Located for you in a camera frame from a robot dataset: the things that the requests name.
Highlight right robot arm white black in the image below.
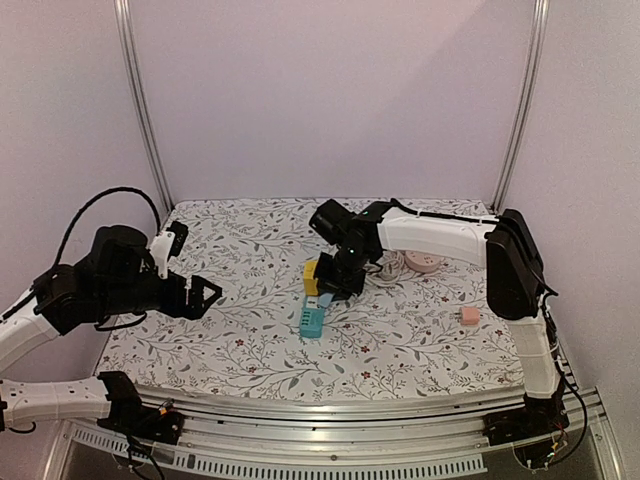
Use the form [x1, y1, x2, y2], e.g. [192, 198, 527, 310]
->
[309, 199, 564, 436]

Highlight yellow cube socket adapter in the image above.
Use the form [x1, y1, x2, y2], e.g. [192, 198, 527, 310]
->
[303, 260, 320, 297]

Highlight floral table mat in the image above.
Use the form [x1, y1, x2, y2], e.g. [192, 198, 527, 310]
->
[99, 199, 525, 403]

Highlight blue charger cube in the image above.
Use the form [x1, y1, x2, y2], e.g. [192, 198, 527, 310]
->
[317, 292, 334, 309]

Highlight aluminium front rail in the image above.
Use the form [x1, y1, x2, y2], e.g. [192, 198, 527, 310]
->
[54, 383, 611, 476]

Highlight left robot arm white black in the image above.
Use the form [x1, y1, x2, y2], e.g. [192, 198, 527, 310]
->
[1, 222, 222, 444]

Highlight right aluminium corner post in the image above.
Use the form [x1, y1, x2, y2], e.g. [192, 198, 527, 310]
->
[490, 0, 550, 213]

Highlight pink round power strip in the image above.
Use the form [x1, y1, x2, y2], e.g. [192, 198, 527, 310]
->
[404, 251, 442, 274]

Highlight aluminium corner post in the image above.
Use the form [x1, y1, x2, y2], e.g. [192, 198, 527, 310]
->
[490, 0, 550, 213]
[114, 0, 174, 212]

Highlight pink charger cube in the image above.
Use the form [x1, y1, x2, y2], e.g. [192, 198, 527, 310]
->
[457, 307, 481, 326]

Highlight teal power strip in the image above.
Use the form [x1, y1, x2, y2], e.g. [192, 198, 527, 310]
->
[299, 296, 325, 339]

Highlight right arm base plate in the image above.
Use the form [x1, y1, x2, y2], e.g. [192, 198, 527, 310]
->
[482, 400, 569, 446]

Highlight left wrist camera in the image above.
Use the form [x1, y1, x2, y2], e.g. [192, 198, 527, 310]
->
[149, 221, 189, 280]

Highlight white power strip cable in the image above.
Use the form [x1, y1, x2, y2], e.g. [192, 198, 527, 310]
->
[367, 249, 407, 283]

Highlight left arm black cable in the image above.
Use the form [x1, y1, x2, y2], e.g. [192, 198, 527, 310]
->
[51, 186, 163, 271]

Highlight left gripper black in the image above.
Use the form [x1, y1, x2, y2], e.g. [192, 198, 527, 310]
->
[99, 270, 222, 319]

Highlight left aluminium corner post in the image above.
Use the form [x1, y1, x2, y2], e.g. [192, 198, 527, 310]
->
[114, 0, 174, 212]

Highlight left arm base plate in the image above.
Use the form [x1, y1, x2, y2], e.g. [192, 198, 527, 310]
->
[97, 399, 185, 445]

